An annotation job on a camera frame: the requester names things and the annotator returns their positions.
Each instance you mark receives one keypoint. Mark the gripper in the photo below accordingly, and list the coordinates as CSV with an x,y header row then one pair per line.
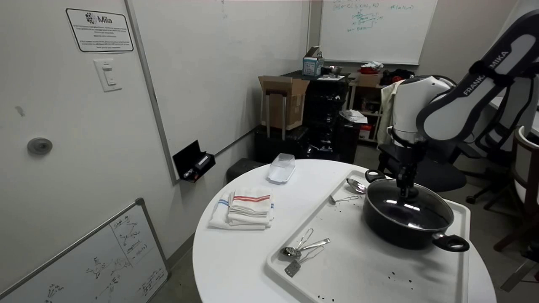
x,y
410,153

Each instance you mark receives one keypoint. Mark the glass pot lid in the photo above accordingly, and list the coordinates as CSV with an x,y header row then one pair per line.
x,y
417,210

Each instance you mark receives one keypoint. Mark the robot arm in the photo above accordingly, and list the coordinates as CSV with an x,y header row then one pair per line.
x,y
446,113

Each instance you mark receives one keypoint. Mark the black pot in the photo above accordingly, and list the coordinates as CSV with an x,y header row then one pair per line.
x,y
396,229

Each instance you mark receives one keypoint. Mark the black office chair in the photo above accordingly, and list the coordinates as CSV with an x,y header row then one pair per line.
x,y
442,174

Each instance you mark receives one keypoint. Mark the hanging beige cloth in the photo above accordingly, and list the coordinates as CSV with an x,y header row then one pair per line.
x,y
386,113

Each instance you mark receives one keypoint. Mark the wooden shelf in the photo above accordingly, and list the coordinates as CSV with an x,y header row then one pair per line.
x,y
368,105

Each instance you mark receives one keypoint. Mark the white plastic tray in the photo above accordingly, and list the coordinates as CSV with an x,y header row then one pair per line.
x,y
358,261

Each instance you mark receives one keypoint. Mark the black cabinet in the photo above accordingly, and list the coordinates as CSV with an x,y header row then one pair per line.
x,y
324,118

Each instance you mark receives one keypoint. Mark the wooden chair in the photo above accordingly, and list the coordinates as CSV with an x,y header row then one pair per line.
x,y
524,176

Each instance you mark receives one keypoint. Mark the clear plastic container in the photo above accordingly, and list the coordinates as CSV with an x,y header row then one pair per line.
x,y
281,170

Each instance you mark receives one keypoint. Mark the metal bowl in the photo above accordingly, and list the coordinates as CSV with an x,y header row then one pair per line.
x,y
332,70

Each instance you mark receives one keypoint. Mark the black suitcase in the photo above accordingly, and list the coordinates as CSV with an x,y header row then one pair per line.
x,y
278,145

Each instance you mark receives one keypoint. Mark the metal slotted spoon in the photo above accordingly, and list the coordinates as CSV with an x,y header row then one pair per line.
x,y
294,251

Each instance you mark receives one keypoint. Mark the cardboard box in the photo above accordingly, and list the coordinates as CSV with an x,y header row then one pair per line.
x,y
290,105

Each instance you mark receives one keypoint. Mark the small metal spatula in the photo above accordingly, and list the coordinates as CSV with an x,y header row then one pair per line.
x,y
292,268

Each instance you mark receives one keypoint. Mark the blue tissue box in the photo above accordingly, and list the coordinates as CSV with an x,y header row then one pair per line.
x,y
312,65

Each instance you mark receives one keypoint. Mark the white towel with red stripes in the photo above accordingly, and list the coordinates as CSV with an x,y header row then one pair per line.
x,y
250,206

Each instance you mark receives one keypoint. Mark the white towel with blue stripes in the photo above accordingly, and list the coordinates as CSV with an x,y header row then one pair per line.
x,y
217,216

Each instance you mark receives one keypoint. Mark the black marker tray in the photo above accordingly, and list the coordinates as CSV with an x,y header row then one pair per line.
x,y
194,162

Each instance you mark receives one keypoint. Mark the wall whiteboard with green writing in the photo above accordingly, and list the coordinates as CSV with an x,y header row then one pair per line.
x,y
379,38

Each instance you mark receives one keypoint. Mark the large wall whiteboard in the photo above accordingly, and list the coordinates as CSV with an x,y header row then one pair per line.
x,y
219,75

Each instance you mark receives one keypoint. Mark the whiteboard leaning on wall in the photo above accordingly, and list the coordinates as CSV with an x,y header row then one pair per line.
x,y
105,261

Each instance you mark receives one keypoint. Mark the light switch plate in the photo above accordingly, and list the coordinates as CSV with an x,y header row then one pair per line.
x,y
108,75

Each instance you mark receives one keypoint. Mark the wall sign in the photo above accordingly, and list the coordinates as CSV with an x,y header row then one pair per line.
x,y
100,30

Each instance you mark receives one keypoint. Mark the round grey wall bumper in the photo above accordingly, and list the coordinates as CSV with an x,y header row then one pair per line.
x,y
39,145

